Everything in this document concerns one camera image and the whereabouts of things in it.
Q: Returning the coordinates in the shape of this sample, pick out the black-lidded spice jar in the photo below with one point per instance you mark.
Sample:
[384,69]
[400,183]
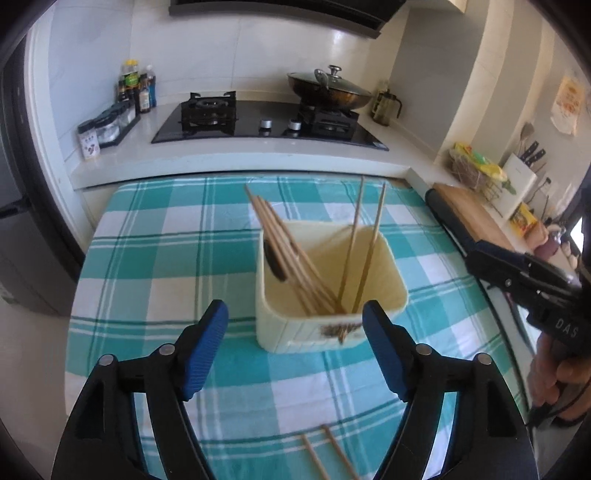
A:
[88,141]

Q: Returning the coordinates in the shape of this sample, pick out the grey spatula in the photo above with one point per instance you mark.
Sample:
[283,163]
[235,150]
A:
[526,136]

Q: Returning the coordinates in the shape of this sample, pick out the black range hood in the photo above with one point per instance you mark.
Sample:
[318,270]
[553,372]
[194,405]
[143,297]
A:
[277,14]

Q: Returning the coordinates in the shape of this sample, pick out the small dark sauce bottle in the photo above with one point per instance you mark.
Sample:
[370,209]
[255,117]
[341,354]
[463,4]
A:
[123,92]

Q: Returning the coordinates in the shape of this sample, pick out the teal plaid tablecloth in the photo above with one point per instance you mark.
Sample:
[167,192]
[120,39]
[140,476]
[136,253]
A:
[161,277]

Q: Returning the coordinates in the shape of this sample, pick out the yellow-capped green-label bottle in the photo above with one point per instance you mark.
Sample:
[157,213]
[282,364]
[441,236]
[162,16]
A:
[130,78]

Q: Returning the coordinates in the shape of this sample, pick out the metal ladle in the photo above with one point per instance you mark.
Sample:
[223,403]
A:
[322,78]

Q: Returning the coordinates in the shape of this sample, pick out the rack of spice jars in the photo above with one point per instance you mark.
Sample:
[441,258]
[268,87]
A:
[115,127]

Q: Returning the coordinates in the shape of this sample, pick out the wooden chopstick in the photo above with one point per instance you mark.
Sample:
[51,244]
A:
[315,457]
[339,452]
[353,230]
[261,218]
[371,240]
[278,240]

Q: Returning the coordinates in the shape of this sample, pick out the white wall socket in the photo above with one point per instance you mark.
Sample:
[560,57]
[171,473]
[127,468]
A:
[547,182]

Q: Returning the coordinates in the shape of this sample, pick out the mauve ceramic pot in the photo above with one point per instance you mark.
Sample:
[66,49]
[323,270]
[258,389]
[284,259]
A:
[550,244]

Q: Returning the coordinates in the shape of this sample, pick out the person's right hand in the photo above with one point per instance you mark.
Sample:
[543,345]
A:
[545,383]

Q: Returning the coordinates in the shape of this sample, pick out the yellow red packet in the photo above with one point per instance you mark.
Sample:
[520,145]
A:
[524,220]

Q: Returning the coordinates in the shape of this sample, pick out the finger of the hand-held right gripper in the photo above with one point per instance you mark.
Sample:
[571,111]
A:
[508,261]
[494,277]

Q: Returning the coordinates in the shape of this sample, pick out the dark metal wok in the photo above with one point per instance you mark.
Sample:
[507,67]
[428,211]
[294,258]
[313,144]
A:
[341,99]

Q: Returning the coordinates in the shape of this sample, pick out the white knife block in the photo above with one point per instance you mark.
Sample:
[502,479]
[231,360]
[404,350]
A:
[519,189]

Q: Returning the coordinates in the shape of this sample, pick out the metal spoon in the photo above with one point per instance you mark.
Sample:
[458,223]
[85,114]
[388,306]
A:
[273,261]

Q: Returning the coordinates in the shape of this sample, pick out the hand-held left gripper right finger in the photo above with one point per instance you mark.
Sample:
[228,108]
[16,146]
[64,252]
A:
[385,355]

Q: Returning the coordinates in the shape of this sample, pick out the grey refrigerator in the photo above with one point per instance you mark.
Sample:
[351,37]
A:
[27,230]

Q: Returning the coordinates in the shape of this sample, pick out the black glass gas cooktop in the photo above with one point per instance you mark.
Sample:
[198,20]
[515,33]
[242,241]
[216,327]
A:
[277,124]

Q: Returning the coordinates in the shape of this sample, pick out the wooden cutting board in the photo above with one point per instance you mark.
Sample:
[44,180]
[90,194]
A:
[475,217]

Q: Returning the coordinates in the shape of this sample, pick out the wall poster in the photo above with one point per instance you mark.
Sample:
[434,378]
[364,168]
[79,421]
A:
[568,106]

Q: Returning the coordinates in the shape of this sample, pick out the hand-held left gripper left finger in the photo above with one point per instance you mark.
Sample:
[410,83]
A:
[205,350]

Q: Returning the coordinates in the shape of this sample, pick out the cream ribbed utensil container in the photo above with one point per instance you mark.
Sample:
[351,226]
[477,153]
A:
[295,337]

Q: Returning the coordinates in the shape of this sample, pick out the dark padded chair back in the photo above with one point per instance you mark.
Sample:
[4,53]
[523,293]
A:
[455,221]

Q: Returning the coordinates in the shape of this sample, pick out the glass pitcher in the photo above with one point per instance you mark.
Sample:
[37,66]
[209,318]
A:
[387,108]

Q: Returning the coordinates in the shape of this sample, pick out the glass wok lid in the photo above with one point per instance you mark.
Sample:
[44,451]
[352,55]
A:
[304,83]

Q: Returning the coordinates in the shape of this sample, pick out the yellow green snack packet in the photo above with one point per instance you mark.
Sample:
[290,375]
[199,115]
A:
[480,159]

